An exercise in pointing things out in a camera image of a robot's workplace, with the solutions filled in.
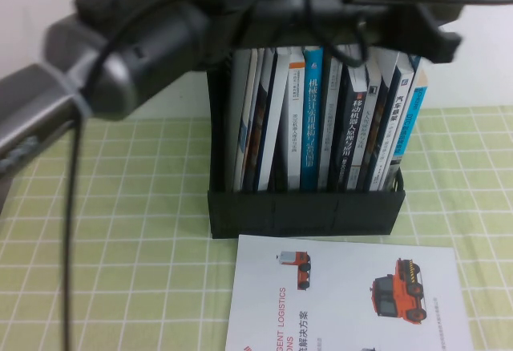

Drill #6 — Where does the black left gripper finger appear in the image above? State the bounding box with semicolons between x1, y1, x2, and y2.
415;2;463;64

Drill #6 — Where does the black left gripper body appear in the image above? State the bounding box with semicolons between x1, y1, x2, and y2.
200;0;426;72

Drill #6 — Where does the cyan and grey cover book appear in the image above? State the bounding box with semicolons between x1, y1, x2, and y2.
390;68;429;176

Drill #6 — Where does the white spine navy cover book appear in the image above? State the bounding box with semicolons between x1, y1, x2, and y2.
376;52;414;192

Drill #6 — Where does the dark thin book orange mark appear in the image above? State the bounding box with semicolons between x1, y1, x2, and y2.
364;46;402;192

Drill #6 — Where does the white spine orange band book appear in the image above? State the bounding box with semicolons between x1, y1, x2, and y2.
276;46;306;192

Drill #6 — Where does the blue spine book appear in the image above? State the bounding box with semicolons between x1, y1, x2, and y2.
300;45;324;192

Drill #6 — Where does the black spine book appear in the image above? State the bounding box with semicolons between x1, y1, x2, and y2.
336;62;369;192

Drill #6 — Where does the black plastic book holder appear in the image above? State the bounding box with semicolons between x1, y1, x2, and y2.
206;46;406;240

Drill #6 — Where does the grey cover magazine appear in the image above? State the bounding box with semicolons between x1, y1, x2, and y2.
232;48;257;192

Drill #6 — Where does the thin brochure with orange photo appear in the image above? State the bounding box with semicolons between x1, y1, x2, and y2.
239;48;273;192

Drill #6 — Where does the green checked tablecloth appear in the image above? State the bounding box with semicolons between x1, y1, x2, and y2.
0;106;513;351

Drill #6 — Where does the white brochure with orange trucks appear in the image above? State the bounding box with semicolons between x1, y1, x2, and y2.
224;234;471;351

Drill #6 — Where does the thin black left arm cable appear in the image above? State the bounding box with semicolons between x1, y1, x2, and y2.
59;0;313;351

